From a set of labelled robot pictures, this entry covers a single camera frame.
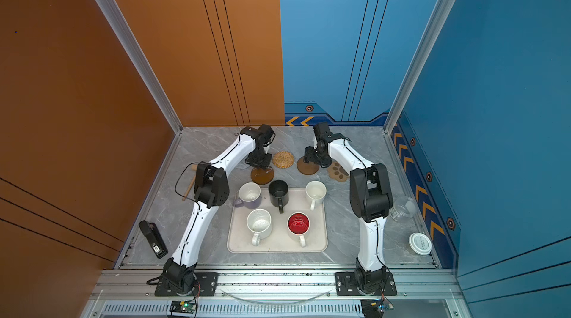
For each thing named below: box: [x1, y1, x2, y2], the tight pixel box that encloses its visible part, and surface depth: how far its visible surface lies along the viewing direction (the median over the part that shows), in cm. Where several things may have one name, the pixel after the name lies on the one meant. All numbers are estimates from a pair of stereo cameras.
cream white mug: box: [304, 179, 328, 212], surface depth 88 cm
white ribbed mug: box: [246, 208, 273, 247], surface depth 82 cm
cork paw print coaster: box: [327, 161, 351, 183], surface depth 103 cm
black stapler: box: [138, 219, 169, 260], surface depth 82 cm
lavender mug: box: [233, 182, 262, 209], surface depth 91 cm
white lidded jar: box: [408, 232, 432, 256], surface depth 77 cm
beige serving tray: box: [226, 187, 328, 254], surface depth 84 cm
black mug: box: [268, 179, 290, 214], surface depth 89 cm
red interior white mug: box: [286, 211, 311, 248], surface depth 82 cm
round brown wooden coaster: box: [296, 156, 320, 176], surface depth 104 cm
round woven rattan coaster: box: [272, 150, 296, 169], surface depth 108 cm
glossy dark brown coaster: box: [250, 165, 275, 186], surface depth 104 cm
